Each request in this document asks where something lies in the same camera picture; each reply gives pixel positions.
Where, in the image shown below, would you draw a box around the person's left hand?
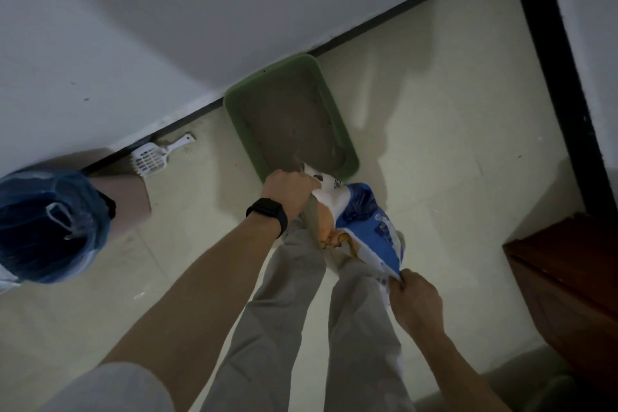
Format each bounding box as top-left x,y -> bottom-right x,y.
261,169 -> 322,222

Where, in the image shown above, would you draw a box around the person's right hand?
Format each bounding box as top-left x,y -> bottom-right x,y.
389,269 -> 445,337

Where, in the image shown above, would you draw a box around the blue white cat litter bag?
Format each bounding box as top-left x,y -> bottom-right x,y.
302,163 -> 405,304

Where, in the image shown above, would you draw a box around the person's left forearm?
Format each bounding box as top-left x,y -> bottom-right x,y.
99,220 -> 282,412

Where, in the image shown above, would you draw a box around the person's right forearm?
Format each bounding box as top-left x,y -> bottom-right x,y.
420,327 -> 513,412

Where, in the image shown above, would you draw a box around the black wrist watch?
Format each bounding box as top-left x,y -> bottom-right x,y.
246,198 -> 289,239

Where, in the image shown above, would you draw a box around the grey cat litter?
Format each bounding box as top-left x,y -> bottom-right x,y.
241,73 -> 347,172

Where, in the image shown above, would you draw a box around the green litter tray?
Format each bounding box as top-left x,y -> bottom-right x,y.
223,53 -> 360,184

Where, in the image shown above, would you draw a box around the person's grey trousers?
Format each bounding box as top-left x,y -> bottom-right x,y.
200,220 -> 416,412

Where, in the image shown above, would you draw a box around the white litter scoop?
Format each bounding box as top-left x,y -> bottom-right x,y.
131,133 -> 196,178

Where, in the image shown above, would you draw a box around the brown wooden cabinet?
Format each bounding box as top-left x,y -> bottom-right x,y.
502,212 -> 618,400

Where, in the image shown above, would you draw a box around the bin with blue plastic liner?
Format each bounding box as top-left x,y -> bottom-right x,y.
0,148 -> 153,294

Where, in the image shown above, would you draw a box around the person's grey shirt sleeve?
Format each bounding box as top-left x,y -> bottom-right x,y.
41,361 -> 175,412

